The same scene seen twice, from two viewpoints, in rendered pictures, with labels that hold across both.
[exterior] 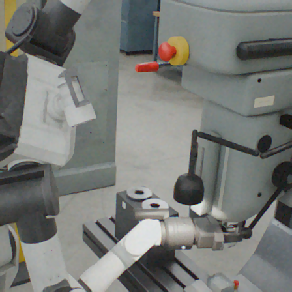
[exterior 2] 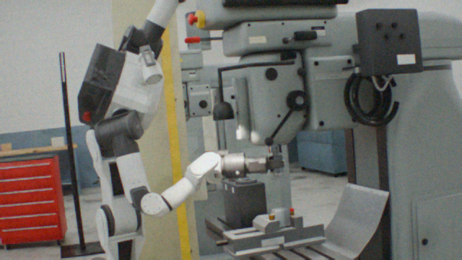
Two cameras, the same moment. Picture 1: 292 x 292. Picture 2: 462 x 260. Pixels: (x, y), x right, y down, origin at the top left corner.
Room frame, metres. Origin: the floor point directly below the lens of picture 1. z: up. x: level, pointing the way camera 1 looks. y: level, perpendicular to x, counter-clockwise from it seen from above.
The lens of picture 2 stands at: (-0.75, -0.68, 1.49)
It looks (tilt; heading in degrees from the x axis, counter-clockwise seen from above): 3 degrees down; 17
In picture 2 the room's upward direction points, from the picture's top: 5 degrees counter-clockwise
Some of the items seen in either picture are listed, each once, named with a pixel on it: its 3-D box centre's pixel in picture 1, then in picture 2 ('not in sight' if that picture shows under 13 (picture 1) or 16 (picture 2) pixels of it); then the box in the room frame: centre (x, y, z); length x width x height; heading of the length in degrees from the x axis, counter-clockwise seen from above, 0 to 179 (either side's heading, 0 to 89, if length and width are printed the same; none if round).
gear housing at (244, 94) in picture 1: (264, 75); (276, 37); (1.22, -0.28, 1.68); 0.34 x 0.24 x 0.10; 124
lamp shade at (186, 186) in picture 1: (189, 186); (222, 110); (1.06, -0.11, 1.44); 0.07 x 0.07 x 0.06
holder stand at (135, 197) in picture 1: (145, 223); (244, 201); (1.54, -0.01, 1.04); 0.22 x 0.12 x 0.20; 34
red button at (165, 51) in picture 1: (167, 51); (193, 19); (1.06, -0.03, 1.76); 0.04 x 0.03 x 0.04; 34
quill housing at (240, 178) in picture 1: (241, 156); (271, 97); (1.20, -0.25, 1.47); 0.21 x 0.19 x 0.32; 34
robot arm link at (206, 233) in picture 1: (196, 233); (250, 165); (1.18, -0.15, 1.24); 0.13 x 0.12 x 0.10; 9
